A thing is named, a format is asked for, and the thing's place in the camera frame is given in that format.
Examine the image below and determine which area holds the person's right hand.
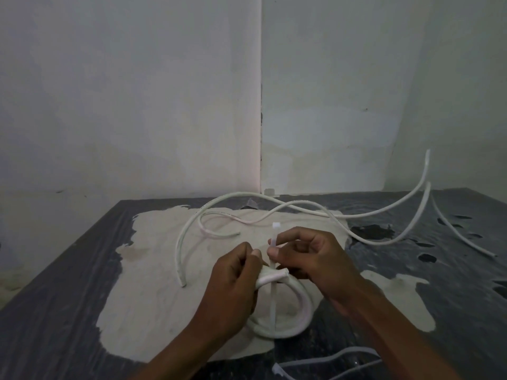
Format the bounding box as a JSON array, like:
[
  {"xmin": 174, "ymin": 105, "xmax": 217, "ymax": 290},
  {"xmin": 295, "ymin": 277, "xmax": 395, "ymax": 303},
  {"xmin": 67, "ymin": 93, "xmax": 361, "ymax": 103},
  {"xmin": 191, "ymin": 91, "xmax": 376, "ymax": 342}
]
[{"xmin": 267, "ymin": 227, "xmax": 372, "ymax": 310}]

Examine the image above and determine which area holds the person's left hand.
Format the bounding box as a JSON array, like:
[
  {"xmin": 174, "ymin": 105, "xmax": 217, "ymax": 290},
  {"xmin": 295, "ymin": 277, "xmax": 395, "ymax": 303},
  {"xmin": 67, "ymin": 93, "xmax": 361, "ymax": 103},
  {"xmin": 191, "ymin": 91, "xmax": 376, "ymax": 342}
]
[{"xmin": 193, "ymin": 241, "xmax": 271, "ymax": 345}]

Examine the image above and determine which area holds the white zip tie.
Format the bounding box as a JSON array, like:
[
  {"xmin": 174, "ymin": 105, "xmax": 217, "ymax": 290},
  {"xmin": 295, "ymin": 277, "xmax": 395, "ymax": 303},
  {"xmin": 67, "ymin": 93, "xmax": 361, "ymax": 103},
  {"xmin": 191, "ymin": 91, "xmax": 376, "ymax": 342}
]
[
  {"xmin": 270, "ymin": 222, "xmax": 280, "ymax": 326},
  {"xmin": 273, "ymin": 346, "xmax": 383, "ymax": 380},
  {"xmin": 331, "ymin": 358, "xmax": 384, "ymax": 380}
]

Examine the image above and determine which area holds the person's left forearm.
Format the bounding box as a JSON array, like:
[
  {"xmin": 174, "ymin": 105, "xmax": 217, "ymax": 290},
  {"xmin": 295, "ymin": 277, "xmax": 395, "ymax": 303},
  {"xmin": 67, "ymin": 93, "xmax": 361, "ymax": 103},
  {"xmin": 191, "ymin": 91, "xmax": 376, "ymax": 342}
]
[{"xmin": 133, "ymin": 318, "xmax": 248, "ymax": 380}]

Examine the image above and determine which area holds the person's right forearm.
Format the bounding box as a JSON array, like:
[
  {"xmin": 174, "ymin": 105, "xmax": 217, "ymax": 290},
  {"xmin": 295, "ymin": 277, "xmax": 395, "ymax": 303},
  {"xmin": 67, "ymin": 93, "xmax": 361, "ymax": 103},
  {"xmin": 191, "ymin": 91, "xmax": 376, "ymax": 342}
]
[{"xmin": 329, "ymin": 283, "xmax": 465, "ymax": 380}]

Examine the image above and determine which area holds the long white cable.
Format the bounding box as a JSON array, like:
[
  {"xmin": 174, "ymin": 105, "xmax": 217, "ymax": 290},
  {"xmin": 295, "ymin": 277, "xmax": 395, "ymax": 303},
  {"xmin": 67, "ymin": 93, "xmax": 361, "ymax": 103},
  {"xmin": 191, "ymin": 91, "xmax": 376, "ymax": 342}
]
[
  {"xmin": 175, "ymin": 183, "xmax": 432, "ymax": 288},
  {"xmin": 197, "ymin": 149, "xmax": 431, "ymax": 239}
]

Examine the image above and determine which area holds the short white cable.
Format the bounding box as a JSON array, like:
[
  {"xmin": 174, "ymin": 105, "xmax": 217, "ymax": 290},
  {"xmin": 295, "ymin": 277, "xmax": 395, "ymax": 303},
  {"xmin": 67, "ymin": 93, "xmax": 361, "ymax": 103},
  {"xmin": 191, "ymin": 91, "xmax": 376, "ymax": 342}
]
[{"xmin": 431, "ymin": 196, "xmax": 497, "ymax": 258}]

